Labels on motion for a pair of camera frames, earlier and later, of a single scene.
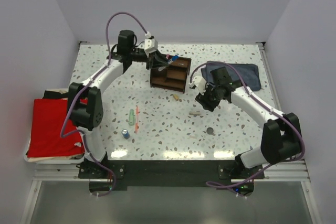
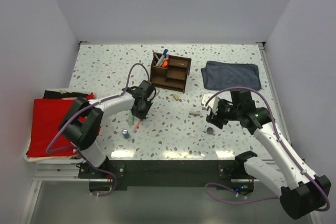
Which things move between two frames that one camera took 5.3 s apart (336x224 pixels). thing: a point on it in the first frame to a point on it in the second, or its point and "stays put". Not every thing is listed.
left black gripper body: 149,60 to 142,114
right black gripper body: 210,99 to 225,113
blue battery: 125,134 stays put
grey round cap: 209,130 stays put
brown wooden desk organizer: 173,77 stays put
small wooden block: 198,113 stays put
